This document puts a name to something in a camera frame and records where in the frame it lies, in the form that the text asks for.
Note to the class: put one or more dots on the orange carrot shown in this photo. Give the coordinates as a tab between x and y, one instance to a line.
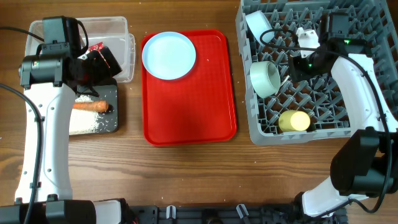
96	106

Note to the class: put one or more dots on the light blue plate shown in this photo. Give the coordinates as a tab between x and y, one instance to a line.
169	55

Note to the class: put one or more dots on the mint green bowl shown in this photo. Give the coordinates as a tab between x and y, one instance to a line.
265	78

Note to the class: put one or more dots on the red snack wrapper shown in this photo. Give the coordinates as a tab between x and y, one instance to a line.
96	47

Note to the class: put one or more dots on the white plastic spoon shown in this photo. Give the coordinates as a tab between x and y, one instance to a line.
285	80

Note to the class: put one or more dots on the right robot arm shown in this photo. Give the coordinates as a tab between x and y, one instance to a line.
364	170

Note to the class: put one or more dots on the grey dishwasher rack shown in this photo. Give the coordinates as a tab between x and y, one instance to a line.
319	96

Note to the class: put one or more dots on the yellow plastic cup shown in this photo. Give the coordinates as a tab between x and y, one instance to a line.
292	120

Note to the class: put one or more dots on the black waste tray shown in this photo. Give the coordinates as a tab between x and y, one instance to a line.
108	91

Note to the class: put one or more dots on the red plastic tray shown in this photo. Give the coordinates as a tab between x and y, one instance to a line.
197	108

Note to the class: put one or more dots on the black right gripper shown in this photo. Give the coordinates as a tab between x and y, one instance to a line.
296	70

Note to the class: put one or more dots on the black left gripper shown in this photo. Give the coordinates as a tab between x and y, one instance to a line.
104	72

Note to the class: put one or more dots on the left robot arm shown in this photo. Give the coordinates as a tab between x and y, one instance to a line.
44	194

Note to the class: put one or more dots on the light blue bowl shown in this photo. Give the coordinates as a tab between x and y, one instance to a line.
258	24

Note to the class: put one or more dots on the clear plastic bin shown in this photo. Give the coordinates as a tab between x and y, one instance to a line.
121	37

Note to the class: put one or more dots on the white rice pile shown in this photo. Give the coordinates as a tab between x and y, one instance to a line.
83	122

